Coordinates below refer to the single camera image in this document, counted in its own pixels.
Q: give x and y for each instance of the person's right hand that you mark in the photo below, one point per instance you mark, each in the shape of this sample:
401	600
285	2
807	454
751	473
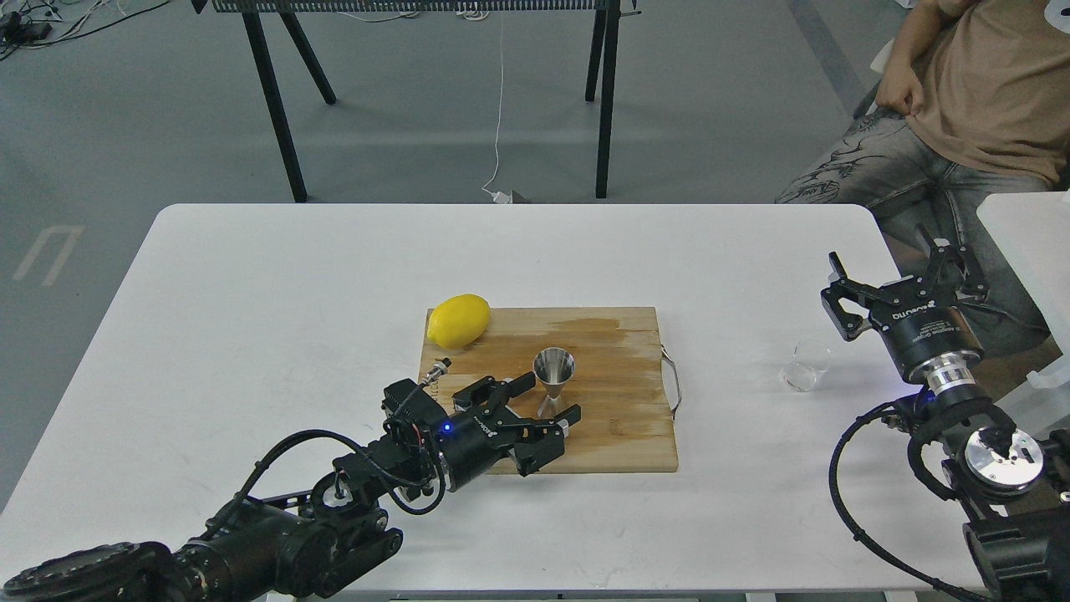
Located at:
900	89

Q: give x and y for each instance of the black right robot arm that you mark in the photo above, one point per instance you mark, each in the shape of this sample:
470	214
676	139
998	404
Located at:
962	446

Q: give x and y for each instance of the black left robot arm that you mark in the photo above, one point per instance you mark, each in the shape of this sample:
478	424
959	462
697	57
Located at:
315	543

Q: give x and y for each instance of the wooden cutting board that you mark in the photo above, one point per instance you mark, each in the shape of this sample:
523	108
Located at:
626	424

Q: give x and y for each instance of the person in tan shirt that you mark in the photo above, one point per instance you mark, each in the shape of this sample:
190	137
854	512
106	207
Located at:
995	76

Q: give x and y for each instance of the steel double jigger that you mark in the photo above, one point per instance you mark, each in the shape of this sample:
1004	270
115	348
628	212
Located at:
554	368

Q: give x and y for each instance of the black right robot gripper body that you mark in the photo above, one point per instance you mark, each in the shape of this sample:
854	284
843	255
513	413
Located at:
918	325

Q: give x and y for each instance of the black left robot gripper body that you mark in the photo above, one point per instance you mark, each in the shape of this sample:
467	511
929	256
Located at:
471	442

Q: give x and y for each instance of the small clear glass cup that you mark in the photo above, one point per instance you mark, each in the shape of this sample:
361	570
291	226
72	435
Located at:
810	361

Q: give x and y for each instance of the yellow lemon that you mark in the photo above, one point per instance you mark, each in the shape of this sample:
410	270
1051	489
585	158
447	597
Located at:
458	321

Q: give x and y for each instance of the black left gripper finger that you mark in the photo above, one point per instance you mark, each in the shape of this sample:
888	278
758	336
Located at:
533	443
488	394

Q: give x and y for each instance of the black metal frame table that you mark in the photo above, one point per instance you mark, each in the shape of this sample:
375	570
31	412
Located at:
341	79

